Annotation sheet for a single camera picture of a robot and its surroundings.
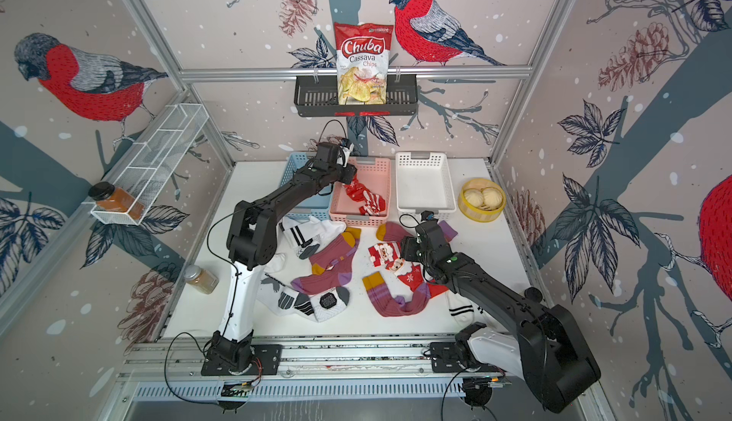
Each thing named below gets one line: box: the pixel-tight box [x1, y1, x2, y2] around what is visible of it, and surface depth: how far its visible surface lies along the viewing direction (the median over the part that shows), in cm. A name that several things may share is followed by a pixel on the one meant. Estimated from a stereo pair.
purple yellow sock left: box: [291, 227, 362, 295], surface depth 92 cm
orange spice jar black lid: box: [87, 180, 145, 221], surface depth 63 cm
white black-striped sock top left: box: [278, 215, 347, 260], surface depth 100 cm
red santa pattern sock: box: [367, 241, 449, 299], surface depth 92 cm
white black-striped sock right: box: [446, 288, 507, 334], surface depth 83 cm
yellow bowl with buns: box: [457, 177, 507, 223], surface depth 103 cm
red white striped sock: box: [358, 189, 387, 217], surface depth 106 cm
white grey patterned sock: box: [256, 273, 351, 322], surface depth 84 cm
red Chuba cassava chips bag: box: [333, 21, 394, 106], surface depth 87 cm
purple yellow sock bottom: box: [362, 271, 431, 318], surface depth 84 cm
